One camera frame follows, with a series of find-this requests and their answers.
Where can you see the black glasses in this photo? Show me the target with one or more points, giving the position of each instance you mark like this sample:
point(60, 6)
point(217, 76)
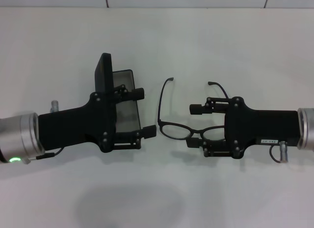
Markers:
point(195, 132)

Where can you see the silver connector on gripper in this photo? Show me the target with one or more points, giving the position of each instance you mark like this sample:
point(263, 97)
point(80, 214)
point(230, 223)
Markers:
point(54, 106)
point(284, 151)

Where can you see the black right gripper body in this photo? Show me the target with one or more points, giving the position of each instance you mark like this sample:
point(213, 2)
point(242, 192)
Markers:
point(265, 124)

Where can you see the white label sticker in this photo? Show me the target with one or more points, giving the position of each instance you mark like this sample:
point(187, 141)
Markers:
point(269, 141)

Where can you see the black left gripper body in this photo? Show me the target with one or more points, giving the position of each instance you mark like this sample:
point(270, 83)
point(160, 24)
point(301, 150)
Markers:
point(73, 124)

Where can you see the silver connector on left gripper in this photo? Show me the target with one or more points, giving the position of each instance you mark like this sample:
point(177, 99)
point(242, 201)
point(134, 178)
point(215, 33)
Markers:
point(54, 106)

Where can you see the silver connector on right gripper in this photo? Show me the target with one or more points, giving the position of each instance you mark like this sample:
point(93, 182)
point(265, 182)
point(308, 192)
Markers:
point(284, 151)

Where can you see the black glasses case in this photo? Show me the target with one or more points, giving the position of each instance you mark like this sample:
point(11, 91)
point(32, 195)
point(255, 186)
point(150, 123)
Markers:
point(103, 73)

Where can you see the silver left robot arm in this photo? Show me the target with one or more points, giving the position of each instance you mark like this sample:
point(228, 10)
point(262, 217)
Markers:
point(14, 137)

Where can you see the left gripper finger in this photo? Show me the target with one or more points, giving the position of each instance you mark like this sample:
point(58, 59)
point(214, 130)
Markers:
point(137, 94)
point(149, 131)

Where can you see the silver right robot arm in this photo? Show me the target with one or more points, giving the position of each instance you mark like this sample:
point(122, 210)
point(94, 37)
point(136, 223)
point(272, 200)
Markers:
point(306, 128)

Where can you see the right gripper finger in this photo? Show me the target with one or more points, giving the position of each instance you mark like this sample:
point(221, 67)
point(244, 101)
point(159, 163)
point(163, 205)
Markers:
point(193, 142)
point(196, 109)

